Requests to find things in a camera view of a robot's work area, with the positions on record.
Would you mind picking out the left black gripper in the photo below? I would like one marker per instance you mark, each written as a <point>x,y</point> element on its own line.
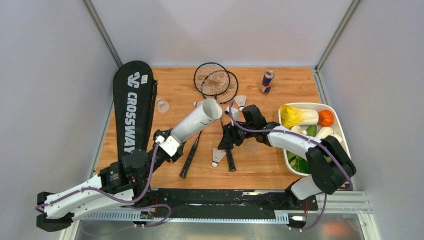
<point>178,154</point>

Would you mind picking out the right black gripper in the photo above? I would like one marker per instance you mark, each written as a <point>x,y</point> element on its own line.
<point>230,129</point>

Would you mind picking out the white shuttlecock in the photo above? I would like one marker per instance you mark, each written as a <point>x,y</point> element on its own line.
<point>162,106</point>
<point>197,103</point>
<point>217,156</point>
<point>240,100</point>

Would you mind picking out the clear plastic tube lid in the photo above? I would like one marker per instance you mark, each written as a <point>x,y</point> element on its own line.
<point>252,148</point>

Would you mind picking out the white shuttlecock tube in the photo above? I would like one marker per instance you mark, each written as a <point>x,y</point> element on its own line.
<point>201,117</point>

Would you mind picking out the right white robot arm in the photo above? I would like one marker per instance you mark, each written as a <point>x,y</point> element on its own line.
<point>329,164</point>

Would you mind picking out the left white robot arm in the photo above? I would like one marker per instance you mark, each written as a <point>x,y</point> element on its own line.
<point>122,184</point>

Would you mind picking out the black badminton racket rear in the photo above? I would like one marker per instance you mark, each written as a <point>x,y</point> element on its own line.
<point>222,86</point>

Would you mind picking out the black badminton racket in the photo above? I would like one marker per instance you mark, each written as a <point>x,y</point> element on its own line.
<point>222,86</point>
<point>206,68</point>

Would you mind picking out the black badminton racket front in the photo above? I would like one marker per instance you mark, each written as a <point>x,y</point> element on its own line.
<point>206,68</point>

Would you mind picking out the red blue drink can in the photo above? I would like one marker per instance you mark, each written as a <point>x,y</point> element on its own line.
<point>266,83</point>

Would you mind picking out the yellow napa cabbage toy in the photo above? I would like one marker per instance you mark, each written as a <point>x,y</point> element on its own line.
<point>292,116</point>

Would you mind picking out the beige mushroom toy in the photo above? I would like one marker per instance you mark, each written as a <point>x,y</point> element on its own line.
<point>298,129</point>

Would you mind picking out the black Crossway racket bag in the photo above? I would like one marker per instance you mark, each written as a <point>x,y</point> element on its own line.
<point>134,95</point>

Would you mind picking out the green leaf vegetable toy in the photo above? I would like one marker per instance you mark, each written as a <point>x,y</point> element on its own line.
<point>297,163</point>

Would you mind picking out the white plastic basin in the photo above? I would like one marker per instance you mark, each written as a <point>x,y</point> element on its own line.
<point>320,107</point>

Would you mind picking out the small orange pumpkin toy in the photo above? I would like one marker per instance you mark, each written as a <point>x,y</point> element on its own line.
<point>325,118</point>

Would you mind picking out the white green bok choy toy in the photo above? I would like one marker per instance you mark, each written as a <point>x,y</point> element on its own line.
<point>338,137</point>

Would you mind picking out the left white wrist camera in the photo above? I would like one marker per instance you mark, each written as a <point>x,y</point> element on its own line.
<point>169,145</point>

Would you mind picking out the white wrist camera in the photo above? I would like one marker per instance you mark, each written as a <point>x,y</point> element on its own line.
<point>234,112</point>
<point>169,145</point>

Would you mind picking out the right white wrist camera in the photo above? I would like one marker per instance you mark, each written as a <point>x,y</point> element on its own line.
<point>234,112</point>

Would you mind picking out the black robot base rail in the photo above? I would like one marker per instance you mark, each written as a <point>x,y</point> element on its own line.
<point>241,205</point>

